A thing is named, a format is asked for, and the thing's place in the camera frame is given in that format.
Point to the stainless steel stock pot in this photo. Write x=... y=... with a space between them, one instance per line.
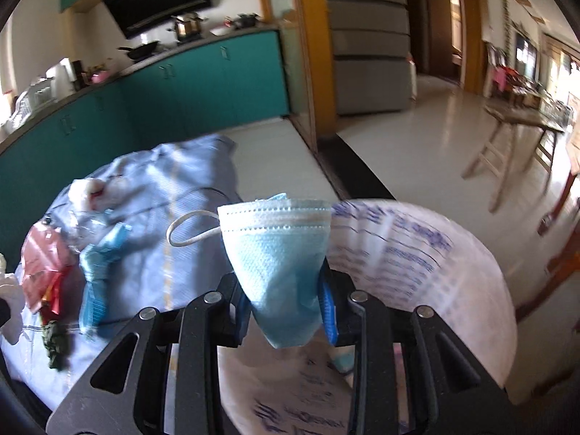
x=188 y=27

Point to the wooden glass sliding door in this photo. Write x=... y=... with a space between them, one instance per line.
x=306 y=47

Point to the light blue face mask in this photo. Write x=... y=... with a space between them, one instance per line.
x=276 y=247

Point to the white dish rack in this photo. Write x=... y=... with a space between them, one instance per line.
x=38 y=96

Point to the grey multi-door refrigerator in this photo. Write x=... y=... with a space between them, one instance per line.
x=371 y=44

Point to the wooden bench stool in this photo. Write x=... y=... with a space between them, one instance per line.
x=498 y=151

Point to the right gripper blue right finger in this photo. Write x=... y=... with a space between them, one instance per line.
x=334 y=290

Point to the red snack wrapper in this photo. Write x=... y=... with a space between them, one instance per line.
x=46 y=261

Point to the dark casserole pot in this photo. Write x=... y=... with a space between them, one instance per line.
x=245 y=21

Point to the trash bin with white bag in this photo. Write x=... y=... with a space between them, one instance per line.
x=435 y=338

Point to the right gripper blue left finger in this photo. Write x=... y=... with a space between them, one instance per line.
x=239 y=310

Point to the pink bowl on counter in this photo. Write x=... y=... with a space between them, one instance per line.
x=100 y=76

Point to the black wok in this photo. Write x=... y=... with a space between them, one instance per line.
x=141 y=52

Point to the teal lower kitchen cabinets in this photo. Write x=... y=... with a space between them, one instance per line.
x=209 y=86

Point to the green vegetable scrap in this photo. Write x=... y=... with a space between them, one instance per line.
x=56 y=342

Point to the clear crinkled plastic wrapper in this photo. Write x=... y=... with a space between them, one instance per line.
x=88 y=228

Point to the light blue checked tablecloth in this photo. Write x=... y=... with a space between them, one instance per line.
x=159 y=185

